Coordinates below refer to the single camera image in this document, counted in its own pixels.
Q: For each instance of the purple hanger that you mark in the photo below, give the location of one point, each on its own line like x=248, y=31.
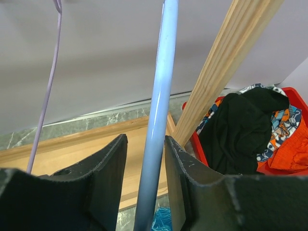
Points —
x=59, y=8

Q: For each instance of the wooden clothes rack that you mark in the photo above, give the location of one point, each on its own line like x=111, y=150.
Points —
x=242, y=26

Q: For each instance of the orange garment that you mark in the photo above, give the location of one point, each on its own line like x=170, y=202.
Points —
x=292, y=155

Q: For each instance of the black garment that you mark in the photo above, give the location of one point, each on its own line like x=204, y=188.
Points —
x=240, y=129

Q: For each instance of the light blue hanger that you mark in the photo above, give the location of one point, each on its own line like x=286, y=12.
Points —
x=157, y=123

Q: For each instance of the red plastic bin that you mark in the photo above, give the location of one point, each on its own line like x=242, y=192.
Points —
x=295, y=100

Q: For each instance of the blue patterned shorts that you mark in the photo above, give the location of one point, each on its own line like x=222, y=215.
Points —
x=162, y=220

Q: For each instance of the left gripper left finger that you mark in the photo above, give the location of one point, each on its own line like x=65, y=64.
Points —
x=82, y=197

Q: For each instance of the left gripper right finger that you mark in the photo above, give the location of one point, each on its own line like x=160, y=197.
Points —
x=202, y=199

